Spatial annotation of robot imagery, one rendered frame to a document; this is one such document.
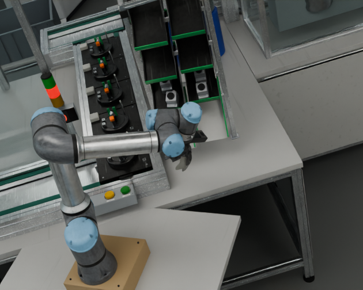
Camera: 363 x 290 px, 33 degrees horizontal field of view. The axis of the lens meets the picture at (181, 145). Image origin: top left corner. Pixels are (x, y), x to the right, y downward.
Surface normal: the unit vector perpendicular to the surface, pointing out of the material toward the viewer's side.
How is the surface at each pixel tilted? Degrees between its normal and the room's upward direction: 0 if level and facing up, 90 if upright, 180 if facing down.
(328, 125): 90
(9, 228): 90
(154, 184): 90
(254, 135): 0
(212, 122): 45
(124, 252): 1
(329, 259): 0
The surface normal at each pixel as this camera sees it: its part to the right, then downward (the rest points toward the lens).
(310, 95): 0.20, 0.61
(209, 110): -0.13, -0.07
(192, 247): -0.22, -0.74
